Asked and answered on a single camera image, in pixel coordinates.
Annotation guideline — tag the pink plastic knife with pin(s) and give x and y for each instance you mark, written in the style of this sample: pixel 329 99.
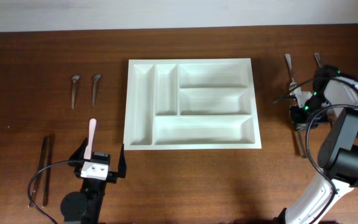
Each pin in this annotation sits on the pink plastic knife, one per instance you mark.
pixel 91 133

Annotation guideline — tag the small metal spoon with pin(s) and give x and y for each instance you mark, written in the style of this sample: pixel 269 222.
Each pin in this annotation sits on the small metal spoon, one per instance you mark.
pixel 74 81
pixel 96 79

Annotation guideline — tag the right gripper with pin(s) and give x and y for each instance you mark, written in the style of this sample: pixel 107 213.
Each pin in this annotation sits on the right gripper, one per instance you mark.
pixel 298 121

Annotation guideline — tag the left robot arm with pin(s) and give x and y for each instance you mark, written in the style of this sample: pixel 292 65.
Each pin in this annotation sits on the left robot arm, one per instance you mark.
pixel 85 205

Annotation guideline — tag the small metal spoon right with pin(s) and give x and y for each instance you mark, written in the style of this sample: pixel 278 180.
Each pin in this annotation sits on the small metal spoon right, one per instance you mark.
pixel 96 79

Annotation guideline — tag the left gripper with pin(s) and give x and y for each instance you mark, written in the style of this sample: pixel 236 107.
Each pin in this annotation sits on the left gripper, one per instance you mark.
pixel 113 176

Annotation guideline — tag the small metal spoon left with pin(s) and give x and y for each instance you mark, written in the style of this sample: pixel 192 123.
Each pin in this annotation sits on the small metal spoon left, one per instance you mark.
pixel 74 81

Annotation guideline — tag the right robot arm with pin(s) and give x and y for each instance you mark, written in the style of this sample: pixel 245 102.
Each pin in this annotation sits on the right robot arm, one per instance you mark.
pixel 337 161

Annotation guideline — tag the white plastic cutlery tray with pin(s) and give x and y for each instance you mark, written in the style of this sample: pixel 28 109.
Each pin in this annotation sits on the white plastic cutlery tray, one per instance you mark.
pixel 182 104

